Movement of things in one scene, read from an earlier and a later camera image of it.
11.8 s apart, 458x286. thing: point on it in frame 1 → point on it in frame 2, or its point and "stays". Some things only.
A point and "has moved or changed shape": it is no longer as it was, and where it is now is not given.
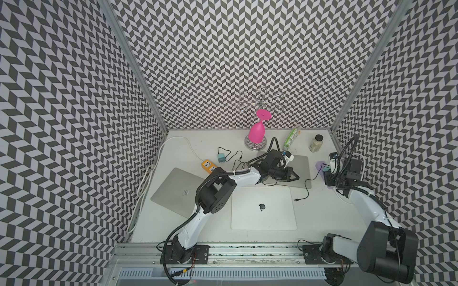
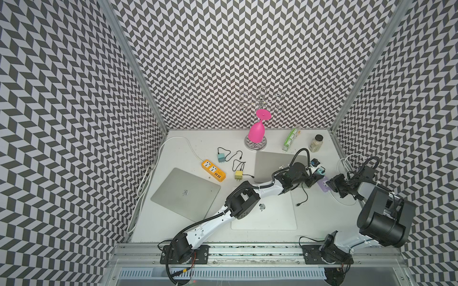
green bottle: x=291 y=136 stays
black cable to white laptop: x=305 y=183 has moved or changed shape
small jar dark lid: x=316 y=143 stays
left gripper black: x=288 y=172 → x=314 y=178
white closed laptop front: x=262 y=208 stays
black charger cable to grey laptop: x=229 y=154 stays
